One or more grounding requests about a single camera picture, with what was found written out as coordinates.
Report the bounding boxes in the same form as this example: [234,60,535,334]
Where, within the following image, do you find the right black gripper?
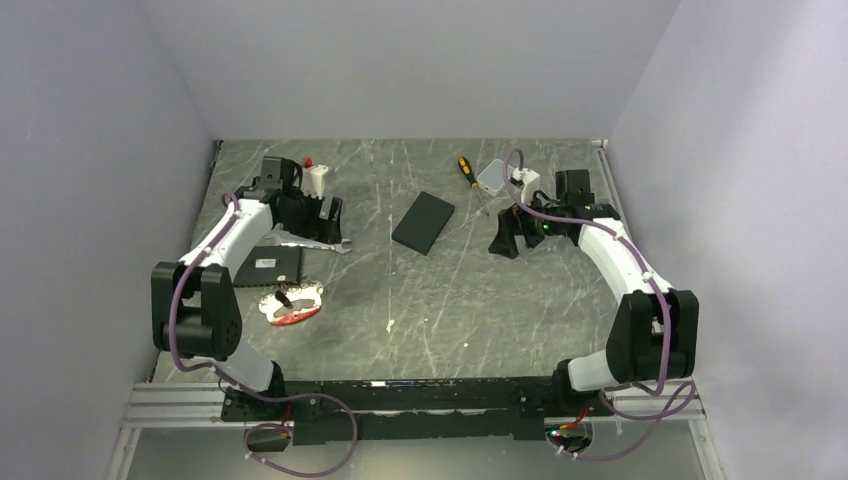
[488,189,566,259]

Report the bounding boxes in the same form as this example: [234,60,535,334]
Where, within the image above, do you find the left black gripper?
[280,186,342,245]

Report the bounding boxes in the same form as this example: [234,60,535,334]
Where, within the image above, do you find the red and white keychain tag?
[258,281,324,327]

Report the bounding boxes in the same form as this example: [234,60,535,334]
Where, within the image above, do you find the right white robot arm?
[489,169,699,415]

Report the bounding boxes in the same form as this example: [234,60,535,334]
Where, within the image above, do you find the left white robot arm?
[151,156,352,420]

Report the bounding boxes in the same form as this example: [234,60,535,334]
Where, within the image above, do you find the small white square box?
[476,159,514,197]

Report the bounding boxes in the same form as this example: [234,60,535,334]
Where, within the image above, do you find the silver open-end wrench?
[263,230,353,254]

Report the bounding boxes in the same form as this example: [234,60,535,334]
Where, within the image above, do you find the yellow black screwdriver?
[457,156,490,216]

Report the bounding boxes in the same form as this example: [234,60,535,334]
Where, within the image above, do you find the black rectangular block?
[391,191,455,255]

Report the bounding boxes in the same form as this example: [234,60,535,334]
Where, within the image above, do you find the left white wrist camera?
[301,157,332,199]

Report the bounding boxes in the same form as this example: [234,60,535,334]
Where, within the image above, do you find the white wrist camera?
[509,168,540,206]
[301,157,332,199]

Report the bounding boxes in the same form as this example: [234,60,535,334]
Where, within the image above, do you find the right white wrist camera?
[509,168,540,206]

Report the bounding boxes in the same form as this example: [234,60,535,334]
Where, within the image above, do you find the black network switch box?
[233,246,304,288]

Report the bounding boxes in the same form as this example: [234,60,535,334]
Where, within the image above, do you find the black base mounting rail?
[221,374,610,446]

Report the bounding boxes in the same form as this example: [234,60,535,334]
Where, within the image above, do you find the aluminium frame rail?
[125,380,706,428]

